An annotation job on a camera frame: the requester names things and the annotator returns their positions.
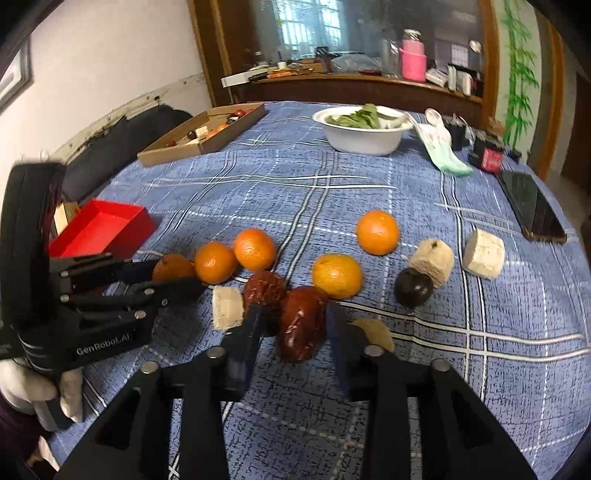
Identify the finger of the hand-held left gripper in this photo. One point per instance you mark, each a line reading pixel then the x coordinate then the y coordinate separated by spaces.
pixel 92 270
pixel 161 293

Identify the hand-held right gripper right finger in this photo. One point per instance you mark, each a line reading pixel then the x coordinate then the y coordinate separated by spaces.
pixel 344 364

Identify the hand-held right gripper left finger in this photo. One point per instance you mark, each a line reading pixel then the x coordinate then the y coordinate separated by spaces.
pixel 240 360

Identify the orange mandarin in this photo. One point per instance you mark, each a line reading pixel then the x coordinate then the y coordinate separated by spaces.
pixel 172 269
pixel 215 263
pixel 254 249
pixel 377 233
pixel 337 276

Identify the red cardboard box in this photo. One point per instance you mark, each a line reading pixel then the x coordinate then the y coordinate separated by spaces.
pixel 106 221

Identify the peeled sugarcane chunk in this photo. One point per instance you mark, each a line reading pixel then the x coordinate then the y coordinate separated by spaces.
pixel 484 254
pixel 434 259
pixel 226 308

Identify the large red jujube date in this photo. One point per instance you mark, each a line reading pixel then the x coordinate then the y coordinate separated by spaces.
pixel 302 330

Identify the person's left hand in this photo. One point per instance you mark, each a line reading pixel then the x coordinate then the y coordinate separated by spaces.
pixel 23 387

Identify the brown cardboard box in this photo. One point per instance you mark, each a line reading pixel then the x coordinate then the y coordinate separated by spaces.
pixel 217 143

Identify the blue plaid tablecloth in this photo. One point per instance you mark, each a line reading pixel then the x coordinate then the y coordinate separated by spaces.
pixel 323 194

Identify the group of small food pieces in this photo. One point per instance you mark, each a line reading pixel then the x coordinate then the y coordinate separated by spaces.
pixel 217 127

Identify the white bowl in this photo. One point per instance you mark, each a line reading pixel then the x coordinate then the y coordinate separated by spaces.
pixel 360 141

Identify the white flat box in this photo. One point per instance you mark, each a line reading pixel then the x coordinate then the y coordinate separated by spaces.
pixel 235 81

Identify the light green face mask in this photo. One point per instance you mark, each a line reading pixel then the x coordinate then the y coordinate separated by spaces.
pixel 443 157

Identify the black smartphone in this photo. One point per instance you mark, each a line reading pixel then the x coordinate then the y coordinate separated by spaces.
pixel 531 207

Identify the green leafy vegetables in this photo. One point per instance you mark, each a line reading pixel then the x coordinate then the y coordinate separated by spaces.
pixel 358 119

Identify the wooden counter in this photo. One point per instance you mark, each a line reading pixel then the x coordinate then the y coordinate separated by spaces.
pixel 351 90

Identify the clear plastic bag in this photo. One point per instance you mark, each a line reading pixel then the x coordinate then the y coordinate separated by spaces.
pixel 353 63

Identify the clear glass jar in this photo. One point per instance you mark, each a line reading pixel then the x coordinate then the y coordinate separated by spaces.
pixel 390 57

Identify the pink bottle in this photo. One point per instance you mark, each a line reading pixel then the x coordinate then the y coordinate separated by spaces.
pixel 413 60

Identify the bamboo painted panel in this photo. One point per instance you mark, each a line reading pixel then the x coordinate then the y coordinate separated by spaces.
pixel 521 69

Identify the framed wall picture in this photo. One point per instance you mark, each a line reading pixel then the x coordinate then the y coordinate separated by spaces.
pixel 16 78

